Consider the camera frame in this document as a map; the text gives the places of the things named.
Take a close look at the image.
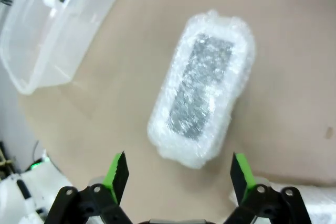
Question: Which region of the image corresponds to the large bubble-wrapped clock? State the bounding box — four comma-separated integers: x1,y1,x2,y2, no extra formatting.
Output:
228,180,336,224

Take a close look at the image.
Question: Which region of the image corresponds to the clear plastic container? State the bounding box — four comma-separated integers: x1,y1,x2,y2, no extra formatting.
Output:
0,0,134,95

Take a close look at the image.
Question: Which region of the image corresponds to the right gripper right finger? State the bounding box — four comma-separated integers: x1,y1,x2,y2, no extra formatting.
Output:
225,152,307,224

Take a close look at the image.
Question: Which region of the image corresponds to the small bubble-wrapped clock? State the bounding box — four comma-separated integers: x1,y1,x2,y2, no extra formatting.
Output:
146,8,257,169

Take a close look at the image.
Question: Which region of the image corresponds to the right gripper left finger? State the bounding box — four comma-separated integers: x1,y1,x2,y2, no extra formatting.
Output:
46,151,132,224

